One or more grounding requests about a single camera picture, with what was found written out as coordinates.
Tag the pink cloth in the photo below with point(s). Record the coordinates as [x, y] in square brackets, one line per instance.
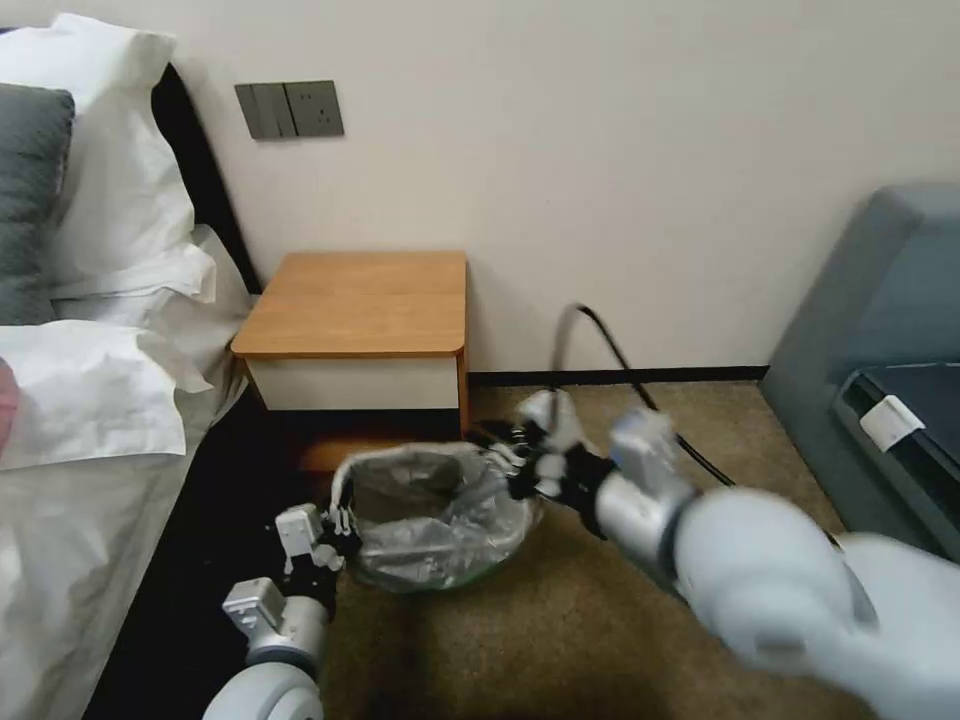
[6, 409]

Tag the white tag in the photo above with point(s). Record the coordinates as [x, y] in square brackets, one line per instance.
[889, 424]

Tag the grey wall switch panel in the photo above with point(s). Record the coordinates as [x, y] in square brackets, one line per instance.
[289, 109]

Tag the large white pillow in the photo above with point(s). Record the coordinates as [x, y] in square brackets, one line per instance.
[112, 157]

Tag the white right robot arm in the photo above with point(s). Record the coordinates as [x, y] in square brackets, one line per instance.
[757, 570]

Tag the wooden bedside table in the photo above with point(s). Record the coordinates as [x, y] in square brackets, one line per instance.
[360, 315]

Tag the white bed sheet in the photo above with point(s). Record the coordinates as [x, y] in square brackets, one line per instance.
[67, 562]

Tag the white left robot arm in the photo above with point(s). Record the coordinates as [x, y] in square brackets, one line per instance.
[274, 675]

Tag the grey-blue armchair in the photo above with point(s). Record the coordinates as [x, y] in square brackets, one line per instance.
[862, 300]

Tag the round trash can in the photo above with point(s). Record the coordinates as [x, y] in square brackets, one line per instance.
[442, 584]

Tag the clear plastic garbage bag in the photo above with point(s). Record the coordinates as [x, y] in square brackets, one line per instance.
[450, 536]

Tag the flat white pillow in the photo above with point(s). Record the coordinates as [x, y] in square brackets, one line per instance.
[161, 281]

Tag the grey knitted pillow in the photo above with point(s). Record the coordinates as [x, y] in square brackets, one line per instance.
[26, 202]

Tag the black bed base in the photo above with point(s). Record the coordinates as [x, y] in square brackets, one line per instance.
[217, 480]

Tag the white pillow with flange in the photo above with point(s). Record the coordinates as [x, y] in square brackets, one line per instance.
[90, 390]

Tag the black bed headboard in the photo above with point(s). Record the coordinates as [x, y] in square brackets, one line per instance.
[206, 172]

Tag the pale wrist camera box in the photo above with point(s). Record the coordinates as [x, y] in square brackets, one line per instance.
[300, 529]
[547, 416]

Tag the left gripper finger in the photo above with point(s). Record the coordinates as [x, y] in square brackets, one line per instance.
[328, 556]
[339, 519]

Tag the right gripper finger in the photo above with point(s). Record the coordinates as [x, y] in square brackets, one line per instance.
[517, 484]
[521, 436]

